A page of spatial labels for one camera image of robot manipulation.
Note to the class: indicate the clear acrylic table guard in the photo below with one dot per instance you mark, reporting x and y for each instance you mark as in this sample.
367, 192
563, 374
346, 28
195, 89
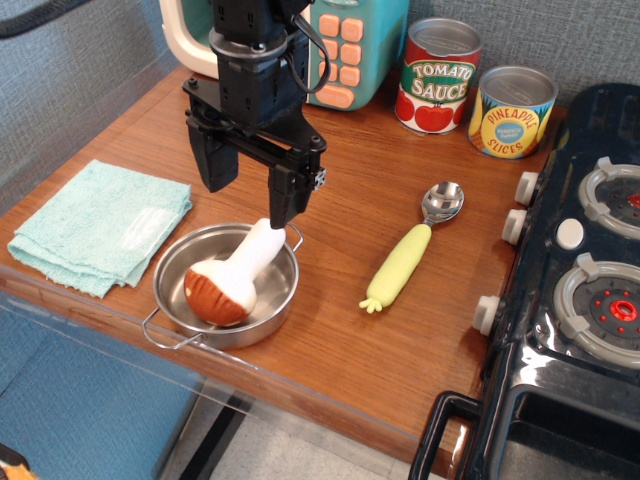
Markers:
85, 396

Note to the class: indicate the plush mushroom toy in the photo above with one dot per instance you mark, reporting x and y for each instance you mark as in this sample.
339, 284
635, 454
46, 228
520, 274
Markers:
223, 292

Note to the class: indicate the pineapple slices can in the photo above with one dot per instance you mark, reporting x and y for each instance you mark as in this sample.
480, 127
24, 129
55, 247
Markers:
512, 108

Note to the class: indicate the silver metal pot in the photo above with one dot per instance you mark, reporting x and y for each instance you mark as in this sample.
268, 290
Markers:
275, 287

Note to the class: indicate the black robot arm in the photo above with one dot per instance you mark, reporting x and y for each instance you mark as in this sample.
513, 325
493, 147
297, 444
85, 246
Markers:
255, 20

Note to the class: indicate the teal toy microwave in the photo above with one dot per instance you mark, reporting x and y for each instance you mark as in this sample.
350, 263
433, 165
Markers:
364, 40

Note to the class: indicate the spoon with yellow handle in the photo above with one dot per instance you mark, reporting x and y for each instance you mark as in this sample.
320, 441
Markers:
440, 203

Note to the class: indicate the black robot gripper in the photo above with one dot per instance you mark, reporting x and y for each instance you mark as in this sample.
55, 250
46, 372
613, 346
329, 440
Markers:
255, 109

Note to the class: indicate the tomato sauce can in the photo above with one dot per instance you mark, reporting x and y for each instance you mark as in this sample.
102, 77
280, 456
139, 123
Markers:
440, 62

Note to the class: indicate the light blue folded cloth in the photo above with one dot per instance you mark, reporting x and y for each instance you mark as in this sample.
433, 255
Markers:
102, 228

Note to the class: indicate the black toy stove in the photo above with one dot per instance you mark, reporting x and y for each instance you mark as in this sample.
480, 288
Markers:
560, 381

